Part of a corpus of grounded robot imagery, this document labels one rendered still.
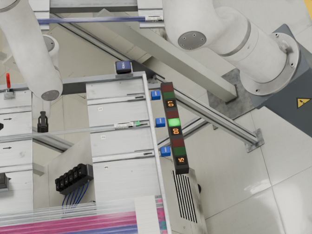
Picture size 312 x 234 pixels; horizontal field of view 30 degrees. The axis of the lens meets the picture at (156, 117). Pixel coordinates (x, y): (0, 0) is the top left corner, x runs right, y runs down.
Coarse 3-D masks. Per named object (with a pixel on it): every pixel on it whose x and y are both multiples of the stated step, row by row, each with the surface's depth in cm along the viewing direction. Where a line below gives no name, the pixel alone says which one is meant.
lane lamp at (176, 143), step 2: (182, 138) 183; (172, 140) 183; (174, 140) 183; (176, 140) 183; (178, 140) 183; (180, 140) 183; (182, 140) 183; (172, 142) 182; (174, 142) 182; (176, 142) 182; (178, 142) 182; (180, 142) 182; (182, 142) 182; (174, 144) 182; (176, 144) 182; (178, 144) 182; (180, 144) 182; (182, 144) 182; (174, 146) 181; (176, 146) 181; (178, 146) 181; (180, 146) 181; (182, 146) 181
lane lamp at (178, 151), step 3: (177, 147) 181; (180, 147) 181; (183, 147) 181; (174, 150) 180; (177, 150) 180; (180, 150) 180; (183, 150) 180; (174, 153) 180; (177, 153) 180; (180, 153) 180; (183, 153) 180
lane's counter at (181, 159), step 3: (180, 156) 179; (183, 156) 179; (177, 159) 179; (180, 159) 179; (183, 159) 179; (186, 159) 179; (177, 162) 178; (180, 162) 178; (183, 162) 178; (186, 162) 178
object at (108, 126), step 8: (72, 128) 182; (80, 128) 182; (88, 128) 182; (96, 128) 182; (104, 128) 183; (112, 128) 183; (0, 136) 180; (8, 136) 180; (16, 136) 180; (24, 136) 180; (32, 136) 181; (40, 136) 181
